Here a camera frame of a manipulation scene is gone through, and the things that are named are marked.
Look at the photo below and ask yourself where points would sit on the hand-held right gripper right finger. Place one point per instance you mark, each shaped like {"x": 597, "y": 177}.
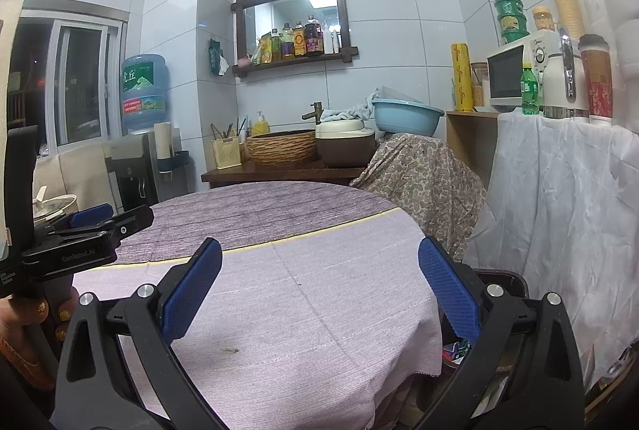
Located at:
{"x": 447, "y": 285}

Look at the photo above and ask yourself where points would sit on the small jar with tan lid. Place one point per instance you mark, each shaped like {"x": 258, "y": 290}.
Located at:
{"x": 543, "y": 18}

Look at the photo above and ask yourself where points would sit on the light blue towel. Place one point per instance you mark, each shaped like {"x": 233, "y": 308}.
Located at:
{"x": 349, "y": 110}

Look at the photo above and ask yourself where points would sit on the glass jar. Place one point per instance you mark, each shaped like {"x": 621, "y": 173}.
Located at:
{"x": 479, "y": 85}

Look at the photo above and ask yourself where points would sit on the white electric kettle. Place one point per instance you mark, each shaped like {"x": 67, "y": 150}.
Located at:
{"x": 556, "y": 85}

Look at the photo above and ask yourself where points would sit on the brown pot with white lid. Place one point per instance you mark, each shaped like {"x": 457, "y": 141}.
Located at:
{"x": 344, "y": 145}

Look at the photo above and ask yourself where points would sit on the white bowl with spoon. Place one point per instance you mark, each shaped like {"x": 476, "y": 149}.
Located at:
{"x": 52, "y": 206}

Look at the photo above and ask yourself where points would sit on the blue water jug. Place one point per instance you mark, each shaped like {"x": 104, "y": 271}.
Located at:
{"x": 144, "y": 93}

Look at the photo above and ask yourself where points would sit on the wooden framed mirror shelf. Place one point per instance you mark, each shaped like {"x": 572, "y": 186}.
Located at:
{"x": 294, "y": 18}

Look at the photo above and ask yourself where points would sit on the floral patterned cloth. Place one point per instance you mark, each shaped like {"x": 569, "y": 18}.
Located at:
{"x": 424, "y": 180}

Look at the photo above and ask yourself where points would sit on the beige covered seat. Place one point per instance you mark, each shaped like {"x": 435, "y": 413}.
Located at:
{"x": 75, "y": 170}

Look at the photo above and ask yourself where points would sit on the white paper cup tube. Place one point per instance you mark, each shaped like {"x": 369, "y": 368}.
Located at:
{"x": 162, "y": 140}

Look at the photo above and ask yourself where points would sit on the white microwave oven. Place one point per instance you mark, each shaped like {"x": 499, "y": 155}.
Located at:
{"x": 509, "y": 73}

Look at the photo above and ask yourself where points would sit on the aluminium sliding window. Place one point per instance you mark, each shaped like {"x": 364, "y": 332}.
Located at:
{"x": 75, "y": 75}

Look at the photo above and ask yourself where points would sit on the yellow soap pump bottle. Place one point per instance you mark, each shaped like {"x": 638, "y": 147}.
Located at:
{"x": 259, "y": 126}

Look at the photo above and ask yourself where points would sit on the purple tablecloth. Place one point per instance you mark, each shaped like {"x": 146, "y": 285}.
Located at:
{"x": 309, "y": 300}

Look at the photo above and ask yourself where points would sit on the yellow cylinder canister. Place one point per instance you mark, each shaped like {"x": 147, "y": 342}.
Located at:
{"x": 461, "y": 78}

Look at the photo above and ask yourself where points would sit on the red patterned lidded cup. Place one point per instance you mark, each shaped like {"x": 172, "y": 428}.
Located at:
{"x": 596, "y": 80}

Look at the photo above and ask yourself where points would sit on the grey water dispenser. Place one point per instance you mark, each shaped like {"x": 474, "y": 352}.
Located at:
{"x": 132, "y": 170}

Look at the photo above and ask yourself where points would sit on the cream chopstick holder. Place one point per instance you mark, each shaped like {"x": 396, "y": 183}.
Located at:
{"x": 227, "y": 153}

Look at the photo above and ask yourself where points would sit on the white sheet cover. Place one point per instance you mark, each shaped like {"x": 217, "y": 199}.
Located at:
{"x": 559, "y": 220}

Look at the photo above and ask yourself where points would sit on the bronze faucet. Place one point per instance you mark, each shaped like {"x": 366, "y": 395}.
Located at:
{"x": 314, "y": 111}

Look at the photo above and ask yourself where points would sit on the small pink pot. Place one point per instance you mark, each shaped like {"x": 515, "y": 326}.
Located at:
{"x": 244, "y": 62}

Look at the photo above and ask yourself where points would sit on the green soda bottle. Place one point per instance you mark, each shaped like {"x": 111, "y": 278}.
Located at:
{"x": 530, "y": 90}

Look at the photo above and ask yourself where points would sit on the black trash bin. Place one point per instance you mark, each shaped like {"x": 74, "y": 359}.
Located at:
{"x": 509, "y": 280}

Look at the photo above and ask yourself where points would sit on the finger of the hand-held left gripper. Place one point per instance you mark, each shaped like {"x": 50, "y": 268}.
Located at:
{"x": 92, "y": 214}
{"x": 130, "y": 223}

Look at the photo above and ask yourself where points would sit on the green instant noodle bowl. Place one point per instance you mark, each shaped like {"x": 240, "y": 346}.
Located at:
{"x": 509, "y": 7}
{"x": 510, "y": 23}
{"x": 512, "y": 36}

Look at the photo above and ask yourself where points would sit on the green packet on wall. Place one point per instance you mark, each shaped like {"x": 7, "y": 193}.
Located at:
{"x": 217, "y": 58}

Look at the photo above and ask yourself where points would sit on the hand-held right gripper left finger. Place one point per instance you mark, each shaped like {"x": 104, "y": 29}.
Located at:
{"x": 192, "y": 290}

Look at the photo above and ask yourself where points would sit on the wooden cabinet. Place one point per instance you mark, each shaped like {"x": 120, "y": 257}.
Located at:
{"x": 472, "y": 145}

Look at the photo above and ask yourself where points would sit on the woven wicker basket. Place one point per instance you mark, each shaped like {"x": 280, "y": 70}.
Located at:
{"x": 282, "y": 149}

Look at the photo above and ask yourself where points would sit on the light blue plastic basin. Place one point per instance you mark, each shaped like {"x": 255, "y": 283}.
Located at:
{"x": 407, "y": 116}

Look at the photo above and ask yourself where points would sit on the person's left hand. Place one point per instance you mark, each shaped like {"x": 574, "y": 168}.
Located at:
{"x": 55, "y": 310}

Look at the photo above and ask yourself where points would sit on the row of condiment bottles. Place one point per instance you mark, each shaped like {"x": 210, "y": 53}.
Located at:
{"x": 299, "y": 41}

